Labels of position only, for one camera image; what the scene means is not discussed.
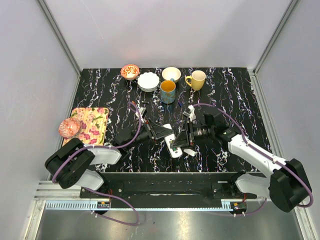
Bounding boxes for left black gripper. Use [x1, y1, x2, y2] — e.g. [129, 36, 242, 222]
[126, 118, 175, 150]

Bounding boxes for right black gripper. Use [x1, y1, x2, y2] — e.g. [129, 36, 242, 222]
[170, 120, 215, 151]

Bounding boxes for white battery cover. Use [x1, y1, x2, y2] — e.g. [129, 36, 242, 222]
[183, 148, 197, 157]

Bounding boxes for white remote control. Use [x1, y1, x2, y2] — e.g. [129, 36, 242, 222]
[163, 123, 183, 159]

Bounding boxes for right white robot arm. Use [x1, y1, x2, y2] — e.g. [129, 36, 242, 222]
[170, 112, 314, 213]

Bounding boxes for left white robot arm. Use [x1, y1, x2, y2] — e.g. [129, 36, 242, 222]
[44, 119, 174, 198]

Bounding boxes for blue mug orange inside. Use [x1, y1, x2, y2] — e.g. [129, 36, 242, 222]
[160, 80, 176, 104]

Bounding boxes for white scalloped bowl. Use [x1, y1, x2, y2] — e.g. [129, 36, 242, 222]
[137, 72, 160, 93]

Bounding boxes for cream round bowl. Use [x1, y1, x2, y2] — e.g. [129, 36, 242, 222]
[161, 67, 181, 83]

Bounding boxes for floral rectangular tray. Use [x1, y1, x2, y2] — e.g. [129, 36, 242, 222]
[70, 107, 109, 146]

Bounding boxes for yellow mug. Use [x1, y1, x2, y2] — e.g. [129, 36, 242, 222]
[185, 70, 207, 91]

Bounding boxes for orange floral small bowl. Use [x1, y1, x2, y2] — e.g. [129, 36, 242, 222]
[120, 64, 140, 81]

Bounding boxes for red patterned bowl on tray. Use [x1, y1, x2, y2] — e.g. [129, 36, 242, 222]
[58, 117, 82, 139]

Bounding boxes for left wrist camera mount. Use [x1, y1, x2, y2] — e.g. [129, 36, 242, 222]
[135, 107, 147, 124]

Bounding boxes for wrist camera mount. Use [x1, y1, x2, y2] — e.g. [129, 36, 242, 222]
[135, 107, 147, 124]
[183, 105, 197, 124]

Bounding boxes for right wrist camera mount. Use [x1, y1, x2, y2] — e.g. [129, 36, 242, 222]
[183, 105, 197, 124]

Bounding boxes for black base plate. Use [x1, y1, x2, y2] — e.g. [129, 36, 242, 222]
[49, 171, 276, 210]

